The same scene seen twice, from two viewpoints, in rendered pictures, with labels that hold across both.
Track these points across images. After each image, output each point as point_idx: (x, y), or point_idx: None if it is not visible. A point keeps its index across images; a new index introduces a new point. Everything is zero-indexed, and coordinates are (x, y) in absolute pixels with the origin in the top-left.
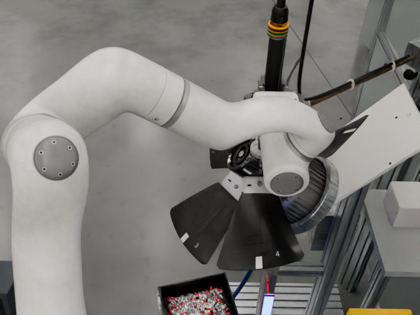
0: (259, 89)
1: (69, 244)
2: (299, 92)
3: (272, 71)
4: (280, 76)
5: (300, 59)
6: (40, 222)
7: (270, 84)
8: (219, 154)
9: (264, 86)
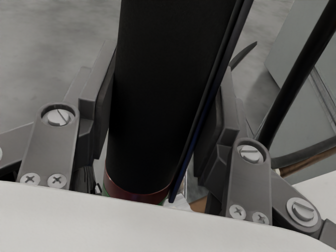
0: (31, 136)
1: None
2: (265, 147)
3: (162, 8)
4: (222, 70)
5: (328, 3)
6: None
7: (140, 112)
8: (80, 185)
9: (91, 118)
